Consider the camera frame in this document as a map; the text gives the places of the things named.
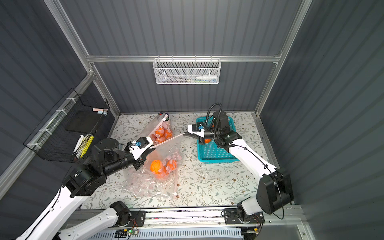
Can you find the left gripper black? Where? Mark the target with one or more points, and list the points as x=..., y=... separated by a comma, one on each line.
x=139, y=159

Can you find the clear zip-top bag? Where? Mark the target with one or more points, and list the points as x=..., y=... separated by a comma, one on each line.
x=158, y=129
x=143, y=184
x=166, y=158

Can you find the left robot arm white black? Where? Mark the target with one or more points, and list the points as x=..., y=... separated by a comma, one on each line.
x=81, y=182

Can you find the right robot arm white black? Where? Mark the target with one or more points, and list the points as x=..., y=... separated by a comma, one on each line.
x=274, y=189

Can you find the teal plastic basket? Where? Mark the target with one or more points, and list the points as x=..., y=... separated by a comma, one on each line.
x=209, y=153

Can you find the yellow item in black basket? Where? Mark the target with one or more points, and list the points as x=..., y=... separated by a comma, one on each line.
x=84, y=145

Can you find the black notebook in basket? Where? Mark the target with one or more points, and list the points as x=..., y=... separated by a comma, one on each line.
x=85, y=122

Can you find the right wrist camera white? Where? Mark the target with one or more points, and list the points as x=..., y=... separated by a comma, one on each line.
x=198, y=129

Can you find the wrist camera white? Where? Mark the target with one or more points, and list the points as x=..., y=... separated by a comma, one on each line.
x=141, y=143
x=198, y=129

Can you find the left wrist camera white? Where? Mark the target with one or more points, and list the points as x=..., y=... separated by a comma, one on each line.
x=141, y=143

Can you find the white wire mesh basket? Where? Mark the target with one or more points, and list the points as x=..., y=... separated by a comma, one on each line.
x=187, y=73

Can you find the black wire wall basket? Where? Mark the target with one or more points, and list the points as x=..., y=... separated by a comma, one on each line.
x=53, y=143

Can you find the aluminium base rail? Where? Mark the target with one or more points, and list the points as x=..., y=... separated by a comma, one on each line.
x=205, y=217

